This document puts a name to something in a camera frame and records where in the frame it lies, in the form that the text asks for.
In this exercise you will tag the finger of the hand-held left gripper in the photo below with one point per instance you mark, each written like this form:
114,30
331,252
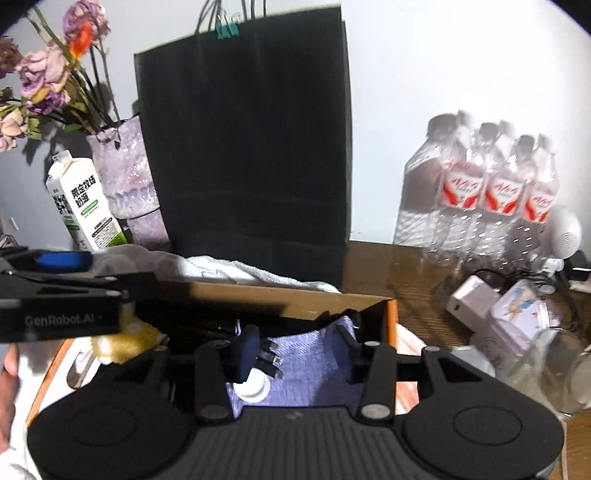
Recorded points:
64,261
92,286

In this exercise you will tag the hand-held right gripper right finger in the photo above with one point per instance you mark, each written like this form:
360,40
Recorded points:
353,353

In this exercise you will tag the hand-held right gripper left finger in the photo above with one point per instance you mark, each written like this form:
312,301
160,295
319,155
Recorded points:
247,353

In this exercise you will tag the red cardboard box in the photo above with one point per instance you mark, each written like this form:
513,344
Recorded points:
277,300

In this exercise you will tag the person's left hand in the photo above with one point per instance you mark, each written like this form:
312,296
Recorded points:
8,369

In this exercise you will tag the white green milk carton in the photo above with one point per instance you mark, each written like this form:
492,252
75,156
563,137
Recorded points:
83,203

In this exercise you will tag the yellow sponge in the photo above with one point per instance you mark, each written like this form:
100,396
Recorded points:
124,341

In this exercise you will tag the white fluffy towel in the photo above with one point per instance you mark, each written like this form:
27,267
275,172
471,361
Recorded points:
221,270

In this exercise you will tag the purple glass vase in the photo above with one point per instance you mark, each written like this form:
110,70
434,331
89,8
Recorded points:
124,170

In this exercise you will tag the white charger adapter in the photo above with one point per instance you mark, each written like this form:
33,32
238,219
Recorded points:
468,302

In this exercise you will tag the white printed tin box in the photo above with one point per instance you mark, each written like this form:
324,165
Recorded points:
519,314

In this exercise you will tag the dried purple flower bouquet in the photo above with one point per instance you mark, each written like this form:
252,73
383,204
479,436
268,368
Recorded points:
41,78

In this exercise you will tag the clear drinking glass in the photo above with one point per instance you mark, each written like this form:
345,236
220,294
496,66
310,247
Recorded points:
540,369

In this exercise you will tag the shrink-wrapped water bottle pack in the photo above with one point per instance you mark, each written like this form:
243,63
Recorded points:
461,184

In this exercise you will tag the black paper bag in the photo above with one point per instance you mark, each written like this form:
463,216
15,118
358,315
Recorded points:
244,152

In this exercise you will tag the white round speaker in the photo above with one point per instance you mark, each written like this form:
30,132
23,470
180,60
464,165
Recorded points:
565,235

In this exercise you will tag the black adapter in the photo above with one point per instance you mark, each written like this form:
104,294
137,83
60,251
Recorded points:
581,267

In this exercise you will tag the teal binder clip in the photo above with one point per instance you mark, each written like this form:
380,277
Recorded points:
226,30

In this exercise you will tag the white wall socket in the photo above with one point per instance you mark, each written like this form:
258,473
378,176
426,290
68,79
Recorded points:
13,224

